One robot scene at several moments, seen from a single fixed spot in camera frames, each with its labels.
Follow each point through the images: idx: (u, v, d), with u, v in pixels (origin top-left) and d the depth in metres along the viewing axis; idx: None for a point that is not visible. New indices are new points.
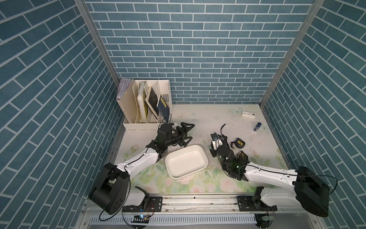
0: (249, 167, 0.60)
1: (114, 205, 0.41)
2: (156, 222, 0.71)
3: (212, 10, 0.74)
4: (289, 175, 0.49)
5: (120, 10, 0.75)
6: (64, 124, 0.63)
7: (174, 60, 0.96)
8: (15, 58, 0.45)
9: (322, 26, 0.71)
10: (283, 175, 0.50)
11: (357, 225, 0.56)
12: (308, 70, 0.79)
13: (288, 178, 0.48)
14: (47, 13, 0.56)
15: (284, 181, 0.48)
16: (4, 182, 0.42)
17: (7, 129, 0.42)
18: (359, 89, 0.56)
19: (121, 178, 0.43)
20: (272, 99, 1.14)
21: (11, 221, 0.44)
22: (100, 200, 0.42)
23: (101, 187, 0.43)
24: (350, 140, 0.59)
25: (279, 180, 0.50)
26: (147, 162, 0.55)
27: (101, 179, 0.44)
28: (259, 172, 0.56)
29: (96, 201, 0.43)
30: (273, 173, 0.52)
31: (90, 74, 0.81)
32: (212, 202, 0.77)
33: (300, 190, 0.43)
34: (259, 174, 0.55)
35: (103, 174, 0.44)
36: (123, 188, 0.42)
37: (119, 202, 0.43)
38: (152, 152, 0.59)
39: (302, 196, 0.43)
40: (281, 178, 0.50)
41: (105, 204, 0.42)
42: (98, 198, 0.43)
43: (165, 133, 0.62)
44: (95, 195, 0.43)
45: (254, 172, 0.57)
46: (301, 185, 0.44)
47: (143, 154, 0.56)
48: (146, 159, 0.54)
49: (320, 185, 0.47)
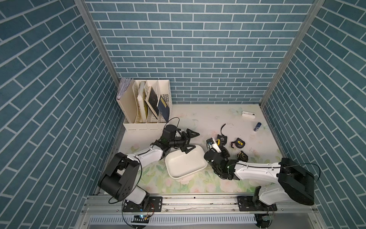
0: (238, 166, 0.62)
1: (123, 192, 0.43)
2: (156, 222, 0.71)
3: (212, 9, 0.74)
4: (273, 169, 0.50)
5: (119, 10, 0.75)
6: (64, 124, 0.63)
7: (174, 60, 0.96)
8: (15, 58, 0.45)
9: (322, 26, 0.71)
10: (268, 169, 0.52)
11: (357, 225, 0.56)
12: (308, 70, 0.79)
13: (273, 171, 0.50)
14: (47, 13, 0.56)
15: (269, 175, 0.50)
16: (4, 182, 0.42)
17: (7, 129, 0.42)
18: (359, 89, 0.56)
19: (132, 166, 0.45)
20: (272, 99, 1.14)
21: (11, 221, 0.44)
22: (109, 188, 0.44)
23: (111, 174, 0.45)
24: (350, 140, 0.59)
25: (265, 174, 0.51)
26: (152, 159, 0.57)
27: (111, 166, 0.46)
28: (247, 170, 0.57)
29: (105, 189, 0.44)
30: (258, 168, 0.55)
31: (90, 74, 0.81)
32: (212, 202, 0.77)
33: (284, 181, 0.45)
34: (246, 171, 0.57)
35: (114, 162, 0.47)
36: (132, 177, 0.44)
37: (127, 191, 0.45)
38: (158, 149, 0.63)
39: (287, 187, 0.45)
40: (267, 171, 0.51)
41: (114, 192, 0.44)
42: (107, 185, 0.44)
43: (169, 132, 0.67)
44: (104, 182, 0.45)
45: (242, 171, 0.59)
46: (284, 176, 0.46)
47: (149, 150, 0.59)
48: (152, 154, 0.57)
49: (303, 174, 0.47)
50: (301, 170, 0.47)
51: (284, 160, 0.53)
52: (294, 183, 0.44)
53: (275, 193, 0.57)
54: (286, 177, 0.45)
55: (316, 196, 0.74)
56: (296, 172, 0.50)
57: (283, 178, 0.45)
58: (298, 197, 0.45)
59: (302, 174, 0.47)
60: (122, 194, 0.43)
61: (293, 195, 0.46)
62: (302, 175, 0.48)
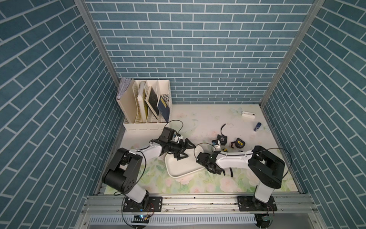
0: (219, 156, 0.66)
1: (127, 185, 0.44)
2: (156, 222, 0.71)
3: (212, 9, 0.74)
4: (246, 155, 0.55)
5: (119, 10, 0.75)
6: (64, 124, 0.63)
7: (174, 60, 0.96)
8: (15, 58, 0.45)
9: (322, 26, 0.71)
10: (242, 156, 0.56)
11: (357, 225, 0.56)
12: (308, 70, 0.79)
13: (245, 157, 0.54)
14: (47, 12, 0.56)
15: (243, 161, 0.54)
16: (5, 181, 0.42)
17: (7, 129, 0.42)
18: (359, 89, 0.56)
19: (135, 160, 0.47)
20: (272, 100, 1.14)
21: (11, 221, 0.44)
22: (114, 182, 0.45)
23: (115, 169, 0.47)
24: (350, 140, 0.59)
25: (240, 161, 0.55)
26: (150, 155, 0.57)
27: (115, 161, 0.48)
28: (226, 158, 0.62)
29: (109, 183, 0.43)
30: (234, 156, 0.59)
31: (90, 74, 0.81)
32: (212, 202, 0.77)
33: (254, 166, 0.48)
34: (225, 160, 0.62)
35: (117, 157, 0.48)
36: (136, 169, 0.46)
37: (130, 184, 0.45)
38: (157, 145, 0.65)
39: (256, 171, 0.49)
40: (241, 159, 0.55)
41: (119, 185, 0.45)
42: (111, 180, 0.46)
43: (169, 131, 0.74)
44: (108, 177, 0.46)
45: (222, 160, 0.63)
46: (255, 161, 0.49)
47: (149, 145, 0.61)
48: (151, 150, 0.58)
49: (273, 160, 0.50)
50: (271, 156, 0.51)
51: (257, 147, 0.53)
52: (261, 167, 0.48)
53: (264, 189, 0.57)
54: (255, 162, 0.49)
55: (316, 196, 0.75)
56: (267, 159, 0.54)
57: (252, 162, 0.50)
58: (267, 181, 0.49)
59: (272, 160, 0.50)
60: (127, 187, 0.44)
61: (263, 179, 0.50)
62: (272, 161, 0.52)
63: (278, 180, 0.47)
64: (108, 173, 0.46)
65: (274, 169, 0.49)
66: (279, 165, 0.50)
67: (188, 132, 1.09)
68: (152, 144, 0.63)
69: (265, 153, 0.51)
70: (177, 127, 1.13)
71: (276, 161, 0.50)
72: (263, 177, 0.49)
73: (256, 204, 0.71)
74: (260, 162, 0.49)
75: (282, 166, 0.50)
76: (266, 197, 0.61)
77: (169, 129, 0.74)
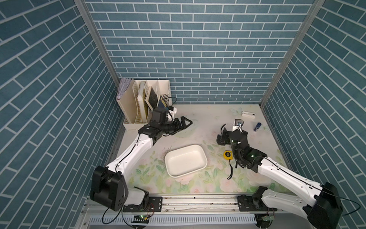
0: (266, 161, 0.55)
1: (118, 202, 0.42)
2: (156, 222, 0.71)
3: (212, 10, 0.74)
4: (311, 187, 0.44)
5: (119, 10, 0.75)
6: (64, 124, 0.63)
7: (174, 60, 0.96)
8: (15, 58, 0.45)
9: (322, 26, 0.71)
10: (304, 183, 0.46)
11: (357, 225, 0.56)
12: (308, 70, 0.79)
13: (310, 188, 0.44)
14: (47, 13, 0.56)
15: (303, 190, 0.45)
16: (4, 182, 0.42)
17: (6, 130, 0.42)
18: (359, 89, 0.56)
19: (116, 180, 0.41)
20: (272, 100, 1.14)
21: (11, 221, 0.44)
22: (104, 201, 0.43)
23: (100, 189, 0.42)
24: (350, 140, 0.59)
25: (298, 187, 0.46)
26: (142, 150, 0.51)
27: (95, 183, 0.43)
28: (277, 172, 0.51)
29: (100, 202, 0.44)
30: (292, 177, 0.48)
31: (90, 74, 0.81)
32: (212, 202, 0.77)
33: (320, 205, 0.40)
34: (276, 174, 0.51)
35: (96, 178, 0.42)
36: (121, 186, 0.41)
37: (123, 198, 0.44)
38: (146, 138, 0.55)
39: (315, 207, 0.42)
40: (302, 186, 0.45)
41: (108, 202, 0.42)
42: (101, 199, 0.43)
43: (160, 113, 0.61)
44: (97, 196, 0.43)
45: (270, 170, 0.52)
46: (322, 201, 0.41)
47: (135, 145, 0.52)
48: (140, 148, 0.51)
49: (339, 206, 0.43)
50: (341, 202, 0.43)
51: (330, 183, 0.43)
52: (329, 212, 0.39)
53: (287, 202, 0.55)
54: (324, 201, 0.41)
55: None
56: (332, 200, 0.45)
57: (319, 201, 0.41)
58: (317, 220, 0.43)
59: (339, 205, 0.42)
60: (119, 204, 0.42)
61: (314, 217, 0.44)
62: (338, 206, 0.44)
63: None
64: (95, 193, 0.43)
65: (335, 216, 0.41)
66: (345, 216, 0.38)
67: (188, 132, 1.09)
68: (137, 143, 0.52)
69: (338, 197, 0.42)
70: None
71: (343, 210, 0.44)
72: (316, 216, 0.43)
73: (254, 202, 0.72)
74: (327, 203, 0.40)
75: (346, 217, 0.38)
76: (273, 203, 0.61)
77: (159, 110, 0.61)
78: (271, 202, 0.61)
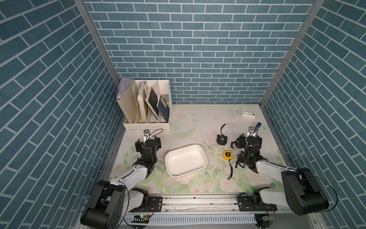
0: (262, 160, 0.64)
1: (112, 222, 0.40)
2: (156, 222, 0.71)
3: (212, 10, 0.74)
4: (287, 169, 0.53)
5: (119, 10, 0.75)
6: (64, 124, 0.63)
7: (174, 60, 0.96)
8: (15, 58, 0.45)
9: (322, 26, 0.71)
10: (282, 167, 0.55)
11: (357, 225, 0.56)
12: (308, 70, 0.79)
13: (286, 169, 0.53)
14: (47, 13, 0.56)
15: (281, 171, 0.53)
16: (4, 182, 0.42)
17: (7, 129, 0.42)
18: (359, 89, 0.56)
19: (118, 191, 0.43)
20: (272, 100, 1.14)
21: (11, 221, 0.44)
22: (94, 221, 0.40)
23: (96, 207, 0.41)
24: (350, 140, 0.59)
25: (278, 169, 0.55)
26: (137, 180, 0.55)
27: (94, 197, 0.43)
28: (266, 162, 0.64)
29: (89, 223, 0.40)
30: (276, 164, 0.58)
31: (90, 74, 0.81)
32: (212, 202, 0.77)
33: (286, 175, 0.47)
34: (264, 164, 0.63)
35: (96, 192, 0.43)
36: (120, 202, 0.42)
37: (116, 219, 0.42)
38: (141, 167, 0.61)
39: (286, 182, 0.48)
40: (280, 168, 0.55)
41: (102, 224, 0.40)
42: (93, 218, 0.40)
43: (150, 148, 0.65)
44: (88, 215, 0.41)
45: (264, 163, 0.64)
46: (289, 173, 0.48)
47: (132, 170, 0.57)
48: (137, 174, 0.55)
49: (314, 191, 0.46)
50: (315, 185, 0.45)
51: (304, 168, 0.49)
52: (294, 182, 0.46)
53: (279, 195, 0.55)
54: (291, 174, 0.47)
55: None
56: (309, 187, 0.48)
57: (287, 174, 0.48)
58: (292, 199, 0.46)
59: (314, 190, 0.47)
60: (111, 224, 0.40)
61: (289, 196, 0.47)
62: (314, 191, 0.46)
63: (306, 205, 0.42)
64: (90, 209, 0.42)
65: (309, 196, 0.44)
66: (318, 198, 0.44)
67: (188, 132, 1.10)
68: (135, 169, 0.58)
69: (310, 180, 0.46)
70: (177, 127, 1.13)
71: (317, 193, 0.44)
72: (290, 194, 0.46)
73: (253, 197, 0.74)
74: (294, 177, 0.46)
75: (320, 200, 0.43)
76: (269, 198, 0.61)
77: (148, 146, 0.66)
78: (268, 193, 0.62)
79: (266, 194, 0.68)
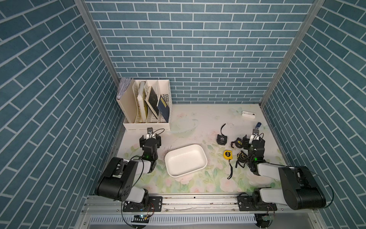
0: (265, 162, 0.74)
1: (124, 191, 0.43)
2: (156, 222, 0.71)
3: (212, 9, 0.74)
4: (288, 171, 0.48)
5: (119, 10, 0.75)
6: (64, 124, 0.63)
7: (174, 60, 0.96)
8: (15, 58, 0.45)
9: (322, 26, 0.71)
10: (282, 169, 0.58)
11: (357, 225, 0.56)
12: (308, 70, 0.79)
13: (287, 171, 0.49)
14: (47, 12, 0.56)
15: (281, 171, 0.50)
16: (4, 182, 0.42)
17: (7, 129, 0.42)
18: (359, 89, 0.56)
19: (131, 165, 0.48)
20: (272, 99, 1.14)
21: (11, 221, 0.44)
22: (109, 188, 0.44)
23: (110, 177, 0.46)
24: (350, 140, 0.59)
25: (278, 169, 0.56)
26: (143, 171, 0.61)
27: (109, 170, 0.47)
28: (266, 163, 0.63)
29: (104, 190, 0.44)
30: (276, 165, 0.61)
31: (90, 73, 0.80)
32: (212, 202, 0.77)
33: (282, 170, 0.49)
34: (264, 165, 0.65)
35: (111, 166, 0.48)
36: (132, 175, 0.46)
37: (128, 188, 0.45)
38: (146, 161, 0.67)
39: (283, 177, 0.49)
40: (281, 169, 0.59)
41: (116, 191, 0.43)
42: (108, 185, 0.44)
43: (151, 148, 0.69)
44: (104, 183, 0.44)
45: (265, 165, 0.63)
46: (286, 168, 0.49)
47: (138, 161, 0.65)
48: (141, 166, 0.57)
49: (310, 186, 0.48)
50: (311, 182, 0.46)
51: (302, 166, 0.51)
52: (289, 176, 0.47)
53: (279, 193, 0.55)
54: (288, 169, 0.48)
55: None
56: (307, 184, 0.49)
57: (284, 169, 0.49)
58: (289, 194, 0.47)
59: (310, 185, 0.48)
60: (124, 192, 0.43)
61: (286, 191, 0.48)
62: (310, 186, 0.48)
63: (301, 199, 0.43)
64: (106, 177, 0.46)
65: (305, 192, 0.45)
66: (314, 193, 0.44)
67: (188, 132, 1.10)
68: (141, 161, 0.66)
69: (308, 177, 0.47)
70: (177, 126, 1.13)
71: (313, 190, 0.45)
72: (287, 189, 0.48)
73: (253, 196, 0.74)
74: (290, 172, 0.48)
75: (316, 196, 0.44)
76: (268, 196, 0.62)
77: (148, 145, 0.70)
78: (267, 192, 0.63)
79: (265, 192, 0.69)
